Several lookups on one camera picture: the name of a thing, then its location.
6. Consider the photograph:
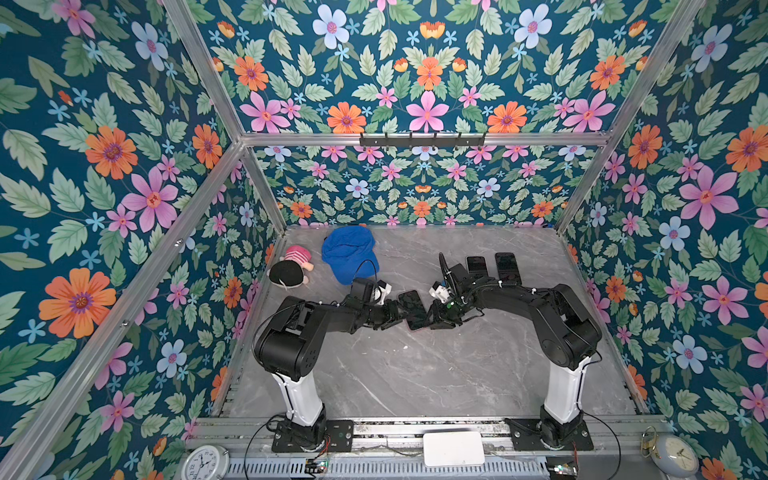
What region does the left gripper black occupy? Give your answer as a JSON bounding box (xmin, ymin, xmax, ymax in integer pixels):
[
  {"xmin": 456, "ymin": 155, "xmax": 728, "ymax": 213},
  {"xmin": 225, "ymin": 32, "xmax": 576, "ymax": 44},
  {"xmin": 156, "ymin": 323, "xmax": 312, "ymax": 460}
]
[{"xmin": 360, "ymin": 299, "xmax": 412, "ymax": 331}]

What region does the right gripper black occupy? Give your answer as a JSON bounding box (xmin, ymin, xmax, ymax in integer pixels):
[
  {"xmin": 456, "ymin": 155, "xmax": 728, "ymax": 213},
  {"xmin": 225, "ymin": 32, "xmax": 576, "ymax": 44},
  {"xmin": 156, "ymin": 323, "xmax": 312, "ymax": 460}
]
[{"xmin": 420, "ymin": 294, "xmax": 467, "ymax": 328}]

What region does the black phone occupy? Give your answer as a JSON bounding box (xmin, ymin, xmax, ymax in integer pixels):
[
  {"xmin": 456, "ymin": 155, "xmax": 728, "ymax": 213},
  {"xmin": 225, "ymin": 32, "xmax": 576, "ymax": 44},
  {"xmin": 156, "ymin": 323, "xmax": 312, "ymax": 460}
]
[
  {"xmin": 398, "ymin": 290, "xmax": 432, "ymax": 325},
  {"xmin": 466, "ymin": 256, "xmax": 489, "ymax": 279},
  {"xmin": 494, "ymin": 252, "xmax": 522, "ymax": 285}
]

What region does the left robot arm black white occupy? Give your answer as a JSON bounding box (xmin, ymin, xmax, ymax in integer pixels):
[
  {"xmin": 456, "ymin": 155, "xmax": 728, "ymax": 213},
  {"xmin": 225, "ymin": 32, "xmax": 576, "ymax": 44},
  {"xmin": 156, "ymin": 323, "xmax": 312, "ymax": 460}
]
[{"xmin": 253, "ymin": 278, "xmax": 403, "ymax": 451}]

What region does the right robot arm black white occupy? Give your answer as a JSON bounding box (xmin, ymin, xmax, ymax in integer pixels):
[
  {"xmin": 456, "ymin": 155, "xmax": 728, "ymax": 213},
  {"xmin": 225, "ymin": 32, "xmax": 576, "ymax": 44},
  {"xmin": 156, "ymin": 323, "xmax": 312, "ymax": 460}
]
[{"xmin": 430, "ymin": 264, "xmax": 602, "ymax": 450}]

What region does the blue baseball cap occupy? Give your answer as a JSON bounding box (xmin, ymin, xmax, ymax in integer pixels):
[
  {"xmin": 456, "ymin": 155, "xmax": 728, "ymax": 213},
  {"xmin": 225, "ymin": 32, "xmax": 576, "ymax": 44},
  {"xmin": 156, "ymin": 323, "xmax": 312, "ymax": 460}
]
[{"xmin": 321, "ymin": 226, "xmax": 380, "ymax": 286}]

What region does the plush doll pink hat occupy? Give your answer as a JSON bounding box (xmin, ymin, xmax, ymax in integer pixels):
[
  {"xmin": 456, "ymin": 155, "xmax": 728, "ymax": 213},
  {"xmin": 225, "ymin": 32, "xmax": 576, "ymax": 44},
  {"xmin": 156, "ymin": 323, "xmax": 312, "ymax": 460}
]
[{"xmin": 268, "ymin": 245, "xmax": 314, "ymax": 290}]

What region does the white round clock left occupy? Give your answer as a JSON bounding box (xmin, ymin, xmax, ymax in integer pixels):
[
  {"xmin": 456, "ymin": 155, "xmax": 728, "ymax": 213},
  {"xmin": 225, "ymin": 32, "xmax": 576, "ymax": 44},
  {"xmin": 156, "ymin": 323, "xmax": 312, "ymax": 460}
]
[{"xmin": 181, "ymin": 444, "xmax": 230, "ymax": 480}]

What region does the cream alarm clock right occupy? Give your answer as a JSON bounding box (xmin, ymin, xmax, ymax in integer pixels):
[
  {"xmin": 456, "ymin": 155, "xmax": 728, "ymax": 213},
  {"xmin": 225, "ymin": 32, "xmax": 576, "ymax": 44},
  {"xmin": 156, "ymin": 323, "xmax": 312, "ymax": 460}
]
[{"xmin": 641, "ymin": 426, "xmax": 700, "ymax": 479}]

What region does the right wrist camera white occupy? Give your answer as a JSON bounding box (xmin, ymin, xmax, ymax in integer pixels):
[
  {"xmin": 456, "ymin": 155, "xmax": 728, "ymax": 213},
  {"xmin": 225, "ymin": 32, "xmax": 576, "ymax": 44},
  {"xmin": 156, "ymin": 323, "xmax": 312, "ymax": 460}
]
[{"xmin": 429, "ymin": 282, "xmax": 452, "ymax": 304}]

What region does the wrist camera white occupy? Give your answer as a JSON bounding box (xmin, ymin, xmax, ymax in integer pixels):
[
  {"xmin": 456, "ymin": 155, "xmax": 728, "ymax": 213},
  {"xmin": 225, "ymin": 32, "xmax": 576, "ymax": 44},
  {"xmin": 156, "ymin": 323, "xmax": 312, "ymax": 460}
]
[
  {"xmin": 372, "ymin": 280, "xmax": 392, "ymax": 305},
  {"xmin": 429, "ymin": 282, "xmax": 452, "ymax": 304}
]

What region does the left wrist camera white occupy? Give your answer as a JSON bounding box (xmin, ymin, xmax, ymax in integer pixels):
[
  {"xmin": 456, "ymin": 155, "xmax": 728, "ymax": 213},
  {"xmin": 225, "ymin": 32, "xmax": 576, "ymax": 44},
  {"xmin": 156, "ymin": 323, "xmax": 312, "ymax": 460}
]
[{"xmin": 372, "ymin": 280, "xmax": 392, "ymax": 305}]

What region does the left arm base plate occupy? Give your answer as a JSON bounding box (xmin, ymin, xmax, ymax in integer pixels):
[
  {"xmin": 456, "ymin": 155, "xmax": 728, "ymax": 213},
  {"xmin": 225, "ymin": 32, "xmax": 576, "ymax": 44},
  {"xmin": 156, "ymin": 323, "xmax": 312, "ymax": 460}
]
[{"xmin": 271, "ymin": 420, "xmax": 355, "ymax": 453}]

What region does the white box on rail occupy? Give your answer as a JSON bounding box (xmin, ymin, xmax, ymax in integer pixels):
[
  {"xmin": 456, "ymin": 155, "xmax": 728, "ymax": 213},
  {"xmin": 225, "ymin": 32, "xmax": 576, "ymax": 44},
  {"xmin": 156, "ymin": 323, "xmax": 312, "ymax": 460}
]
[{"xmin": 422, "ymin": 430, "xmax": 485, "ymax": 468}]

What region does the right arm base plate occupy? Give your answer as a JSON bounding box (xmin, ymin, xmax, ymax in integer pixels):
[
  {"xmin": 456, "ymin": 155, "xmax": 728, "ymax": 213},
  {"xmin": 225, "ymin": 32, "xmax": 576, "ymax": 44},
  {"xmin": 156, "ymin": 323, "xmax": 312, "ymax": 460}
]
[{"xmin": 503, "ymin": 416, "xmax": 594, "ymax": 451}]

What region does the black hook bar on frame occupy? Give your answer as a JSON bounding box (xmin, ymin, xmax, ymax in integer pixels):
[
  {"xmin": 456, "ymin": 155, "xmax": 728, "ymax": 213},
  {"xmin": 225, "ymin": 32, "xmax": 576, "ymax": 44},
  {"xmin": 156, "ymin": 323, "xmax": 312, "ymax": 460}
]
[{"xmin": 358, "ymin": 133, "xmax": 486, "ymax": 149}]

